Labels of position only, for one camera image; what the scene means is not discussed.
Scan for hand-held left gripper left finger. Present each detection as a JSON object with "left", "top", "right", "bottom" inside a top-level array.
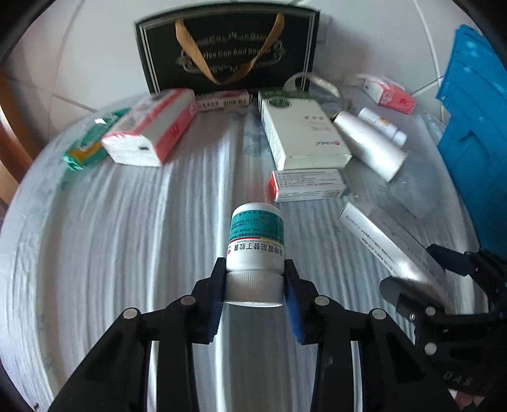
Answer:
[{"left": 48, "top": 257, "right": 227, "bottom": 412}]

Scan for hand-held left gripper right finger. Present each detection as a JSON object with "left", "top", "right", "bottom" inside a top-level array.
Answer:
[{"left": 282, "top": 258, "right": 456, "bottom": 412}]

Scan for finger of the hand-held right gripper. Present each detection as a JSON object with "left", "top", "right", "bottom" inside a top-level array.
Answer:
[
  {"left": 427, "top": 243, "right": 507, "bottom": 314},
  {"left": 379, "top": 277, "right": 452, "bottom": 322}
]

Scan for long white box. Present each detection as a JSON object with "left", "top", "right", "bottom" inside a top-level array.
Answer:
[{"left": 337, "top": 202, "right": 452, "bottom": 306}]

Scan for white medicine bottle teal label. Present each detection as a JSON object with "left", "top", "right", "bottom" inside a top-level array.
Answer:
[{"left": 224, "top": 203, "right": 286, "bottom": 308}]

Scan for blue plastic crate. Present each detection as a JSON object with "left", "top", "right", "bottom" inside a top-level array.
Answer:
[{"left": 436, "top": 24, "right": 507, "bottom": 247}]

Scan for small white box red end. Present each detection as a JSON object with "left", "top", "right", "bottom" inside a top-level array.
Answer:
[{"left": 269, "top": 168, "right": 345, "bottom": 203}]

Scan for white cylindrical flask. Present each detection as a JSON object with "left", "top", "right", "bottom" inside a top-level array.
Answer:
[{"left": 332, "top": 111, "right": 409, "bottom": 183}]

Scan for small white bottle yellow label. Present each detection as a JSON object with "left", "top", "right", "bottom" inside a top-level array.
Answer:
[{"left": 357, "top": 107, "right": 408, "bottom": 145}]

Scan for opened pink tissue pack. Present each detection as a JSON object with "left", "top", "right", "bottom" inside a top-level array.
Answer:
[{"left": 344, "top": 73, "right": 418, "bottom": 116}]

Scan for large white box green top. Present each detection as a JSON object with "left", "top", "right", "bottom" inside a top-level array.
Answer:
[{"left": 257, "top": 89, "right": 353, "bottom": 170}]

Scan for pink and white tissue pack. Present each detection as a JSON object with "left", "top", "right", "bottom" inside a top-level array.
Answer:
[{"left": 101, "top": 88, "right": 197, "bottom": 167}]

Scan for green tissue pack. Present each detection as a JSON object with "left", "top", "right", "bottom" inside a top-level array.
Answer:
[{"left": 63, "top": 108, "right": 132, "bottom": 172}]

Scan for red and white small box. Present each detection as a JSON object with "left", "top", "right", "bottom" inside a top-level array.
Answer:
[{"left": 196, "top": 89, "right": 253, "bottom": 113}]

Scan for clear pouch with white strap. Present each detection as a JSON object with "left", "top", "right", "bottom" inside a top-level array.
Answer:
[{"left": 283, "top": 73, "right": 342, "bottom": 116}]

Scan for black gift bag gold handles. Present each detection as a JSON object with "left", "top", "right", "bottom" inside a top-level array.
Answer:
[{"left": 134, "top": 9, "right": 321, "bottom": 95}]

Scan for wooden wall trim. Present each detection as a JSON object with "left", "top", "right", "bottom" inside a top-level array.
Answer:
[{"left": 0, "top": 75, "right": 35, "bottom": 207}]

